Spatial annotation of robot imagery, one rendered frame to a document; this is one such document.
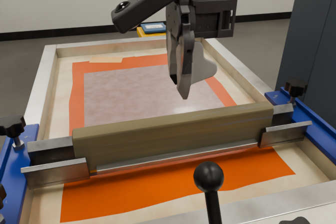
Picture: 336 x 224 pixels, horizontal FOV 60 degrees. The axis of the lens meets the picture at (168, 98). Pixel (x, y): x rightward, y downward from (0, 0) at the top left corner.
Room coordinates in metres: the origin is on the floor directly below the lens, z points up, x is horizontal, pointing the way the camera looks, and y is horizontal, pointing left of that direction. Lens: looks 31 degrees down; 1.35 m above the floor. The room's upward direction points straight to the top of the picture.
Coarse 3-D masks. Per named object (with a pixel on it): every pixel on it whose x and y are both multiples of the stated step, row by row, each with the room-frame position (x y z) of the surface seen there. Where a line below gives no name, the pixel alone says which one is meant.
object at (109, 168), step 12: (228, 144) 0.42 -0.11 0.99; (240, 144) 0.42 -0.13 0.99; (252, 144) 0.42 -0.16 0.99; (156, 156) 0.38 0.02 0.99; (168, 156) 0.38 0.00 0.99; (180, 156) 0.39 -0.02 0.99; (192, 156) 0.39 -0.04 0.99; (96, 168) 0.36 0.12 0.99; (108, 168) 0.36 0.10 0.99; (120, 168) 0.36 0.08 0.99; (132, 168) 0.36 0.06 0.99
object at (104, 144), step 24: (144, 120) 0.40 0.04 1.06; (168, 120) 0.40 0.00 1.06; (192, 120) 0.41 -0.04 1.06; (216, 120) 0.41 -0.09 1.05; (240, 120) 0.43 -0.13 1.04; (264, 120) 0.44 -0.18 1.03; (96, 144) 0.36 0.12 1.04; (120, 144) 0.37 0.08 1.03; (144, 144) 0.38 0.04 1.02; (168, 144) 0.39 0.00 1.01; (192, 144) 0.40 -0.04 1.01; (216, 144) 0.42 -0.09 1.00
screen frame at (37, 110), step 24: (48, 48) 0.90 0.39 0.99; (72, 48) 0.92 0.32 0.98; (96, 48) 0.94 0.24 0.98; (120, 48) 0.96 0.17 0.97; (144, 48) 0.98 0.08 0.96; (216, 48) 0.90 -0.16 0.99; (48, 72) 0.73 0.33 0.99; (240, 72) 0.73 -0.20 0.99; (48, 96) 0.63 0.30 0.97; (264, 96) 0.60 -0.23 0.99; (312, 144) 0.43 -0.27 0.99; (288, 192) 0.31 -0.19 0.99; (312, 192) 0.31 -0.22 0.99; (24, 216) 0.28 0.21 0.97; (168, 216) 0.27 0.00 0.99; (192, 216) 0.27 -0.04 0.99; (240, 216) 0.27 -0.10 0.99; (264, 216) 0.27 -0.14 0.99
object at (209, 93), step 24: (144, 72) 0.80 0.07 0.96; (168, 72) 0.80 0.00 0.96; (168, 96) 0.65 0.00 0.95; (192, 96) 0.65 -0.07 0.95; (216, 96) 0.65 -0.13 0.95; (192, 168) 0.39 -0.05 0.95; (240, 168) 0.39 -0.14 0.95; (264, 168) 0.39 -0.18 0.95; (288, 168) 0.39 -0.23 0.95; (192, 192) 0.34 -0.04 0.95
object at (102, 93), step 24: (72, 72) 0.80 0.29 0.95; (96, 72) 0.80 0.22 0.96; (120, 72) 0.80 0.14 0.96; (72, 96) 0.66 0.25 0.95; (96, 96) 0.65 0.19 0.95; (120, 96) 0.65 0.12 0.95; (144, 96) 0.65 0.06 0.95; (72, 120) 0.55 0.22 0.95; (96, 120) 0.55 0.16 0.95; (120, 120) 0.55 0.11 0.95; (144, 168) 0.39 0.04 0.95; (168, 168) 0.39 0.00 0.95; (72, 192) 0.34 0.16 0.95; (96, 192) 0.34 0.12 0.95; (120, 192) 0.34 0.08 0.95; (144, 192) 0.34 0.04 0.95; (168, 192) 0.34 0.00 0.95; (72, 216) 0.29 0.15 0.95; (96, 216) 0.29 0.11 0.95
